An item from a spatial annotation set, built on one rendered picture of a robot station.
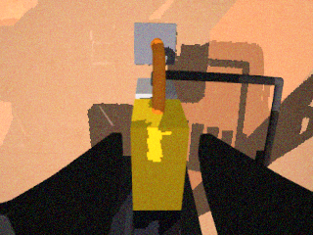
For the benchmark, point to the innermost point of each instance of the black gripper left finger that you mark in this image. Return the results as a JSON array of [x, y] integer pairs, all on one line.
[[77, 200]]

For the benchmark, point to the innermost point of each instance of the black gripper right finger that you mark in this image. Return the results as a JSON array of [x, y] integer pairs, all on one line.
[[247, 198]]

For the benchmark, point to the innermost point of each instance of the black power cord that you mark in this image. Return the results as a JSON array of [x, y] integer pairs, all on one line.
[[144, 90]]

